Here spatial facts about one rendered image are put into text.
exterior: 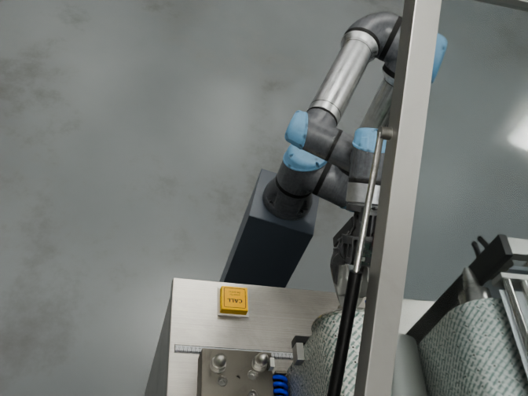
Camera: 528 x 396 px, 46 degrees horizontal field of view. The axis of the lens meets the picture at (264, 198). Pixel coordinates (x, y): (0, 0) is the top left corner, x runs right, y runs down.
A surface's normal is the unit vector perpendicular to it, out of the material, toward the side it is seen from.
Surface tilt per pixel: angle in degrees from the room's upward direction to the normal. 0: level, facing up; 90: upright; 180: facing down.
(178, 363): 0
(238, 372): 0
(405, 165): 41
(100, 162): 0
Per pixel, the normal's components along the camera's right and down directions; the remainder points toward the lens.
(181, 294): 0.25, -0.62
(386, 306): 0.22, 0.04
